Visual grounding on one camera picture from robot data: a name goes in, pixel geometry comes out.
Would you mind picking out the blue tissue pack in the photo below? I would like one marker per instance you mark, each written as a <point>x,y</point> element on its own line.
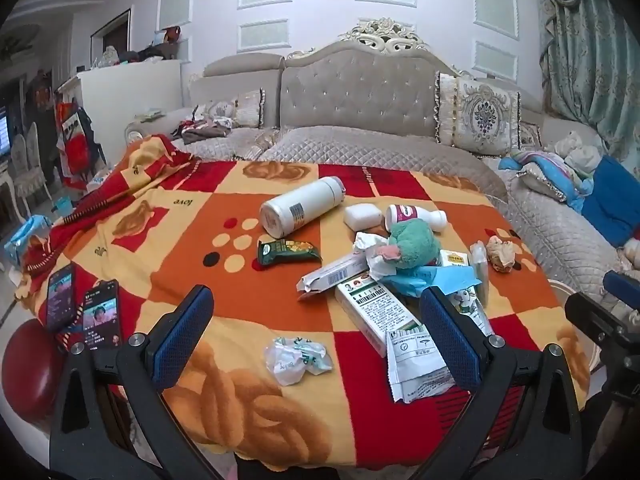
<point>27,237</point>

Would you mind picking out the white green medicine box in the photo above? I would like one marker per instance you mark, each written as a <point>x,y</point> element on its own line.
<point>375,310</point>

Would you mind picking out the red white stuffed toy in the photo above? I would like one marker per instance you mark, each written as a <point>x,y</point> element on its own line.
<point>632,250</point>

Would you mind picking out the green plush toy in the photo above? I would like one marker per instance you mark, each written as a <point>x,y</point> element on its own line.
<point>415,247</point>

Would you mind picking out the small white pink-label bottle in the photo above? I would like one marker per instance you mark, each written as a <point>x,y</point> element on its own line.
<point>425,217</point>

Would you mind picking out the dark red round stool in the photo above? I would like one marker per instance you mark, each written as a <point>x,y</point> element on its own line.
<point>30,370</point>

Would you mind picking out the green snack packet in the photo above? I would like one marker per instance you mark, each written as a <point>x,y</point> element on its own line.
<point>287,252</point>

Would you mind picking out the light blue striped blanket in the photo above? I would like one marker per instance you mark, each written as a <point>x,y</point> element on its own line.
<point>545,170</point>

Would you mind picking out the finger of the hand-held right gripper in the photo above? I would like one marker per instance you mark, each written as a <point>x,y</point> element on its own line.
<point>595,320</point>
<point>622,284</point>

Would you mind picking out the crumpled beige tissue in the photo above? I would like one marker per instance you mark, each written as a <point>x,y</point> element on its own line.
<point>501,254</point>

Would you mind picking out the white cabinet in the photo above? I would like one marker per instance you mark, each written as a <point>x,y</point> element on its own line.
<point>130,95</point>

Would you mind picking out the small beige fringed cushion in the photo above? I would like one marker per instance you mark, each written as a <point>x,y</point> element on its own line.
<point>248,109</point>

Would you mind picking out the white foam block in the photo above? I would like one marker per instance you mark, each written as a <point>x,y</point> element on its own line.
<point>362,216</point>

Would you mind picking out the crumpled white tissue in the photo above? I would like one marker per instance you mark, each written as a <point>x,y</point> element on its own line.
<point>367,245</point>

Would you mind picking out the white dining chair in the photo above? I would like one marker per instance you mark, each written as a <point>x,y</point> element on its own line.
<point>30,165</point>

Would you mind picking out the large embroidered cushion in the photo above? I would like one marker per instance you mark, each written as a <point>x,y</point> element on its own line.
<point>477,110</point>

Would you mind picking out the pile of dark clothes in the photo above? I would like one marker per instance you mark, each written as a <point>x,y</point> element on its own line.
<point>202,131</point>

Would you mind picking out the beige tufted sofa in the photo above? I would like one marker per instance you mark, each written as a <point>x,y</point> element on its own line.
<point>360,95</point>

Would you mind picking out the dark blue cloth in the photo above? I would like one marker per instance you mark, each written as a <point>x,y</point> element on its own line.
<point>610,200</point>

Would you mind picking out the cream bundled cloth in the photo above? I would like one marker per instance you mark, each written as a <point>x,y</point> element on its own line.
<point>580,152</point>

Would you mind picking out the small yellow white box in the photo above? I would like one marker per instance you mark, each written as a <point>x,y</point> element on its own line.
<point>456,259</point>

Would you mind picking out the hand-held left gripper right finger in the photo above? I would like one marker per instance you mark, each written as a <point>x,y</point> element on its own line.
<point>450,340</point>

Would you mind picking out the red printed bag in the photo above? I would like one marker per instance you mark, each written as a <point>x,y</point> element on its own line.
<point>75,140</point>

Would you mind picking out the white thermos bottle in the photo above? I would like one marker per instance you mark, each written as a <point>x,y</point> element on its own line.
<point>300,205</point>

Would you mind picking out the orange red printed blanket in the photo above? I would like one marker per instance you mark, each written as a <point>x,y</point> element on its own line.
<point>150,240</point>

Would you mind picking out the white cartoon print packet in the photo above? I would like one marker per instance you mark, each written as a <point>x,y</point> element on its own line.
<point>470,305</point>

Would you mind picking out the long white cardboard box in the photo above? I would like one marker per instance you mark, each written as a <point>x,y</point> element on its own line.
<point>332,272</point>

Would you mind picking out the light blue packet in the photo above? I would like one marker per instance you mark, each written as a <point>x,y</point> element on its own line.
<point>445,277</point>

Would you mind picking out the clutter pile on cabinet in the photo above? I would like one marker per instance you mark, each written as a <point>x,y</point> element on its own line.
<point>150,50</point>

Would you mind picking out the teal patterned curtain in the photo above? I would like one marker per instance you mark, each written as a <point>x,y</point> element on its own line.
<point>590,60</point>

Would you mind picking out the crumpled clear plastic wrapper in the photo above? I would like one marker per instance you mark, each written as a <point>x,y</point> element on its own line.
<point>295,360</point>

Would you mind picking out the black smartphone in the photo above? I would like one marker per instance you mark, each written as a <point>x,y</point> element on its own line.
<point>102,312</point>
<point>60,297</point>

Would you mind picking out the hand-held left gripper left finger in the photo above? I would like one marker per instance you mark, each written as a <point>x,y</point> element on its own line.
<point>182,340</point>

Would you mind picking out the torn white paper sachet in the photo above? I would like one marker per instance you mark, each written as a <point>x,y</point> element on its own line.
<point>415,365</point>

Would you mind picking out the clear plastic packet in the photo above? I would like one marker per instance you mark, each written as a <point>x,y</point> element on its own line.
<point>480,265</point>

